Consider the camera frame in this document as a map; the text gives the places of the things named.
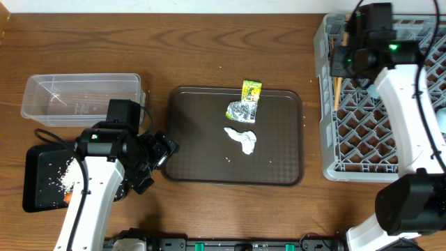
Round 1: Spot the clear plastic bin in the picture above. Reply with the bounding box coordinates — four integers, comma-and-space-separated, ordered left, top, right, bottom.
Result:
21, 73, 146, 128

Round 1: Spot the light blue bowl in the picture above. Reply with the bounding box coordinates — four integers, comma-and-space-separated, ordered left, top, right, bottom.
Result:
436, 107, 446, 134

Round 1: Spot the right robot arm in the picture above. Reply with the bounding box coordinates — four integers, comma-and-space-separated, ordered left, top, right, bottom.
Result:
330, 40, 445, 250

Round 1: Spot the green snack wrapper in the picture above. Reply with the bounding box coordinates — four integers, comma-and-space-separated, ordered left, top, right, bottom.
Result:
225, 80, 262, 123

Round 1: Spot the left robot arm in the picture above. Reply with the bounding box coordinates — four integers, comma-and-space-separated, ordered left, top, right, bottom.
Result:
55, 128, 179, 250

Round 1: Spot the orange carrot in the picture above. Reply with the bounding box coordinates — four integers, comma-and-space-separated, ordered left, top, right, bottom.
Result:
64, 192, 72, 204

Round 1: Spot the brown serving tray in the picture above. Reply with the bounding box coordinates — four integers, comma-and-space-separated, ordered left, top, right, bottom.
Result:
162, 87, 305, 187

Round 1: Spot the white rice pile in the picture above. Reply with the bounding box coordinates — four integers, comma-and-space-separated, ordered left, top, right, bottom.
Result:
48, 158, 82, 204

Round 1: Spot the white tissue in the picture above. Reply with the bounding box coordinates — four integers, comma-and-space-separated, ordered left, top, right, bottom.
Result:
224, 127, 257, 155

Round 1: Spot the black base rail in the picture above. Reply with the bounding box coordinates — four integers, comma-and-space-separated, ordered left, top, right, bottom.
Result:
103, 236, 348, 251

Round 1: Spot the light blue cup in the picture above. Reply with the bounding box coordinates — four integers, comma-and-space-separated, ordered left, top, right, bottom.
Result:
367, 84, 380, 99

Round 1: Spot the grey dishwasher rack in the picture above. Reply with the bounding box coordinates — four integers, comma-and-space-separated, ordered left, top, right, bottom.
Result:
314, 14, 445, 183

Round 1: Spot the black tray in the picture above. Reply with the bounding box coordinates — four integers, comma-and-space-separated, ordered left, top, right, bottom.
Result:
22, 142, 127, 213

